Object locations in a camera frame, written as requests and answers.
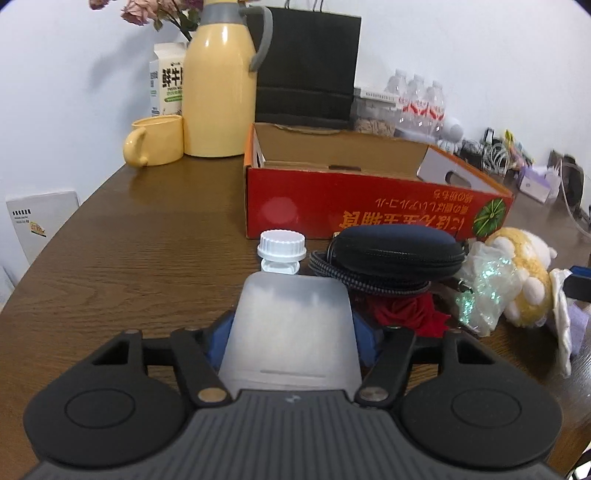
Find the middle water bottle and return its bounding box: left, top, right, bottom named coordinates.
left=403, top=74, right=428, bottom=133

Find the right water bottle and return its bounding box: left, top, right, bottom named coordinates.
left=425, top=80, right=446, bottom=137

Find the white milk carton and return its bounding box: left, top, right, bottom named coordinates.
left=149, top=43, right=186, bottom=116

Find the flat white box on container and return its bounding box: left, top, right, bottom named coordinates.
left=353, top=87, right=398, bottom=104

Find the iridescent plastic wrap bundle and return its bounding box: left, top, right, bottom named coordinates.
left=455, top=241, right=522, bottom=337

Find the translucent white plastic bottle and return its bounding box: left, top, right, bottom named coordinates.
left=218, top=230, right=362, bottom=397

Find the yellow white plush toy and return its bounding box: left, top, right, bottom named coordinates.
left=485, top=227, right=557, bottom=327

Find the black paper shopping bag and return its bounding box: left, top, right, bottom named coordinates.
left=256, top=7, right=362, bottom=130

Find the clear container with seeds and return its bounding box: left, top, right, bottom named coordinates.
left=353, top=98, right=396, bottom=137

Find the dried pink rose bouquet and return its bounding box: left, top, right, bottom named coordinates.
left=88, top=0, right=202, bottom=43

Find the small white robot figurine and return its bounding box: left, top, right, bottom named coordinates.
left=437, top=116, right=464, bottom=154

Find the purple tissue box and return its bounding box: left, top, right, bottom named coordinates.
left=517, top=167, right=561, bottom=204

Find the tangled cables pile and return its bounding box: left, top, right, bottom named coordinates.
left=461, top=127, right=532, bottom=176

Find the red fabric rose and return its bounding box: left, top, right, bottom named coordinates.
left=355, top=292, right=451, bottom=338

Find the white cloth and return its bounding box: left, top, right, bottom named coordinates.
left=550, top=268, right=572, bottom=378

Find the yellow ceramic mug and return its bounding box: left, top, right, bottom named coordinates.
left=122, top=114, right=184, bottom=168

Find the navy zippered pouch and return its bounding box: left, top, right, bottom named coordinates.
left=327, top=224, right=465, bottom=281

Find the water bottle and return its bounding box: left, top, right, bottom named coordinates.
left=385, top=69, right=409, bottom=129
left=403, top=74, right=428, bottom=133
left=425, top=80, right=446, bottom=137

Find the red cardboard fruit box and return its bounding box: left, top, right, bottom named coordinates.
left=243, top=123, right=513, bottom=240

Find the yellow thermos jug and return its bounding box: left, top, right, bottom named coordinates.
left=182, top=1, right=273, bottom=158

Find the left water bottle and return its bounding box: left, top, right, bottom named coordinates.
left=385, top=69, right=409, bottom=129

